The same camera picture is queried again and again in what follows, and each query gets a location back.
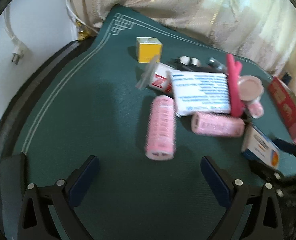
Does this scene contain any white blue orange medicine box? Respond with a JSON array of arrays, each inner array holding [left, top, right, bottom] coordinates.
[[241, 124, 280, 169]]

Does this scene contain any small pink hair roller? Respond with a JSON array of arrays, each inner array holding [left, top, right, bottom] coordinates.
[[247, 101, 264, 119]]

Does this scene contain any pink foam bendy roller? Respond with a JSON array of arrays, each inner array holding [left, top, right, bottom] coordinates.
[[226, 54, 244, 118]]

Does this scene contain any white blue printed packet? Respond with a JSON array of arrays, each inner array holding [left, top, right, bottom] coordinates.
[[170, 72, 231, 117]]

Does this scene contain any silver blue tube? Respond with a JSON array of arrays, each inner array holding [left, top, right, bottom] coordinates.
[[207, 57, 227, 74]]

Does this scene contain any green table mat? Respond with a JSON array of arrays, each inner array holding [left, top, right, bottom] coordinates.
[[3, 4, 296, 240]]

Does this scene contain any black white panda figurine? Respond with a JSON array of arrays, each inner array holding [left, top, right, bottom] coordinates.
[[175, 56, 202, 68]]

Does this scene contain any beige patterned curtain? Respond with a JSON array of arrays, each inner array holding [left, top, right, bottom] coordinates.
[[71, 0, 296, 95]]

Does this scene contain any gold curtain tieback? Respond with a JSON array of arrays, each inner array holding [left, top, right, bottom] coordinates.
[[75, 21, 91, 41]]

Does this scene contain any yellow small box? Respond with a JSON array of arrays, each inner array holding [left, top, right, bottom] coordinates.
[[136, 37, 163, 63]]

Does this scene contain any white power plug cable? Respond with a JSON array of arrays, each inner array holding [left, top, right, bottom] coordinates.
[[3, 4, 29, 66]]

